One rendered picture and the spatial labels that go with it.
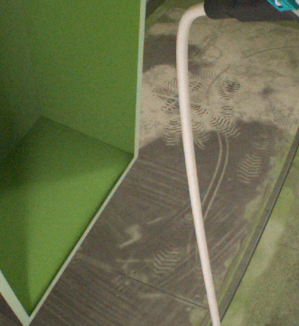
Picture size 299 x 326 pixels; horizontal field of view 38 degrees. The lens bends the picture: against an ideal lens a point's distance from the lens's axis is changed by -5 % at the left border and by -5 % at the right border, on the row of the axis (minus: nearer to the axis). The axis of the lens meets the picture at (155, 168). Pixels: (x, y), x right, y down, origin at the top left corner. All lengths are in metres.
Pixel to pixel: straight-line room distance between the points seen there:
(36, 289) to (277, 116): 1.35
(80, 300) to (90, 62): 0.82
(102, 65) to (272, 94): 1.18
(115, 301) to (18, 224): 0.49
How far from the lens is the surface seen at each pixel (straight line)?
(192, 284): 1.56
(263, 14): 0.45
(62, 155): 1.37
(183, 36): 0.62
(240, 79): 2.27
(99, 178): 1.31
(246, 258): 1.61
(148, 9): 2.80
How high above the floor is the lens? 1.44
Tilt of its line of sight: 48 degrees down
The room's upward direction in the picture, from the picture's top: 11 degrees counter-clockwise
